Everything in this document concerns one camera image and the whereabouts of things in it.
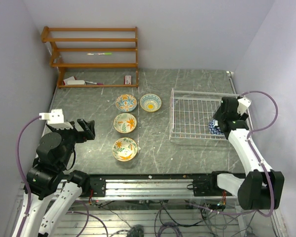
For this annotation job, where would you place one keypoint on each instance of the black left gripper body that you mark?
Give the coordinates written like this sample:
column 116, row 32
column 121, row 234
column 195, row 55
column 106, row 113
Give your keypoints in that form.
column 71, row 136

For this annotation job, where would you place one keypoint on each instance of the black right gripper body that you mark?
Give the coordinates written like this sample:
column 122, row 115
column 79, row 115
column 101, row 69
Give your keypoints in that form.
column 217, row 116

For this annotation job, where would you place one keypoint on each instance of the red geometric pattern bowl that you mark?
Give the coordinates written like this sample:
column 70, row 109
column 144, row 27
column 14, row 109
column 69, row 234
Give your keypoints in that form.
column 214, row 128

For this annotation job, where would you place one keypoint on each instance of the yellow sun pattern bowl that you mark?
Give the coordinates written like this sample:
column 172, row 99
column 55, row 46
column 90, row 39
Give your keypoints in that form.
column 150, row 102

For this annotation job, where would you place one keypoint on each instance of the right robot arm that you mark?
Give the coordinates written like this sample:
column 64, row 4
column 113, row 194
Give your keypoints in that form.
column 261, row 188

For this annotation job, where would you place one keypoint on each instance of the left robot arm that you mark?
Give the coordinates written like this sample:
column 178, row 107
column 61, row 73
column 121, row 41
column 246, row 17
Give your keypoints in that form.
column 38, row 217

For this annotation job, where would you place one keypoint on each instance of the wooden shelf rack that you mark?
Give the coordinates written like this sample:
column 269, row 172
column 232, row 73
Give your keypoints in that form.
column 69, row 48

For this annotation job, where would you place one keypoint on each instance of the green fern orange flower bowl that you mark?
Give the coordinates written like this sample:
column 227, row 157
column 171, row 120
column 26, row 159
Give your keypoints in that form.
column 125, row 149

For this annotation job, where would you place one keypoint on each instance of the white plastic case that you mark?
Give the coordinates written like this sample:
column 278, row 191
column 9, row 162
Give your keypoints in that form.
column 77, row 82

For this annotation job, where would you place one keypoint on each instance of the orange flower green leaf bowl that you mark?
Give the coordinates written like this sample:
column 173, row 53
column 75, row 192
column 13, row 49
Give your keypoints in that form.
column 125, row 123

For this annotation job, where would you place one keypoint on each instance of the red white flat box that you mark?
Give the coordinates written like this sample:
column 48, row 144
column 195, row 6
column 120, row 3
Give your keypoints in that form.
column 67, row 81

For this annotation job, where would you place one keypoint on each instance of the blue orange floral bowl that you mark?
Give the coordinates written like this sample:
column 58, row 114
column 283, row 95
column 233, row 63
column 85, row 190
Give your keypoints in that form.
column 126, row 103

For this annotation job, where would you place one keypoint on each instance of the red white small box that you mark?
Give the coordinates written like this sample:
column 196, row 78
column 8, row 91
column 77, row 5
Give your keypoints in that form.
column 127, row 80

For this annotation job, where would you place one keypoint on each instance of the green white marker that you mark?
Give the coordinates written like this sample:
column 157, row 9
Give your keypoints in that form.
column 104, row 53

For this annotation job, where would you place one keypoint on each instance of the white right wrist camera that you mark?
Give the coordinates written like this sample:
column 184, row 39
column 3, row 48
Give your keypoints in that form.
column 243, row 104

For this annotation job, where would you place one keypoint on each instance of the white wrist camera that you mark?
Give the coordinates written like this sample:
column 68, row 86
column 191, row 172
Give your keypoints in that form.
column 56, row 119
column 243, row 104

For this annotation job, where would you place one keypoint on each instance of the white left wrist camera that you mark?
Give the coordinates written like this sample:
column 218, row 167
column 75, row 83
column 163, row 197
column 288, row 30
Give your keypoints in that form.
column 56, row 119

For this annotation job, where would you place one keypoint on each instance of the white wire dish rack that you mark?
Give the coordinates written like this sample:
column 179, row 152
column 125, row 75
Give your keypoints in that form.
column 191, row 112

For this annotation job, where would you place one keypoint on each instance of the aluminium mounting rail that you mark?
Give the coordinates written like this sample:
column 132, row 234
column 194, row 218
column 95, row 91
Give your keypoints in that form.
column 144, row 187

